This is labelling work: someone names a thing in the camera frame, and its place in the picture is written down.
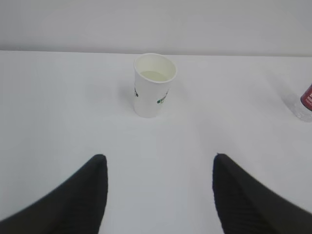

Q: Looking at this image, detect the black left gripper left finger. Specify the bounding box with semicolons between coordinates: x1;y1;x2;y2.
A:
0;155;108;234

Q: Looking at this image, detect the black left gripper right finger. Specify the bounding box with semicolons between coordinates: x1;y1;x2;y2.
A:
212;154;312;234

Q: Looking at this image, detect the clear red-label water bottle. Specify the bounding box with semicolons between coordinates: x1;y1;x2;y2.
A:
285;85;312;122

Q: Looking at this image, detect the white paper coffee cup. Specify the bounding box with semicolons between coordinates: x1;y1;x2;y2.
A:
134;53;177;118

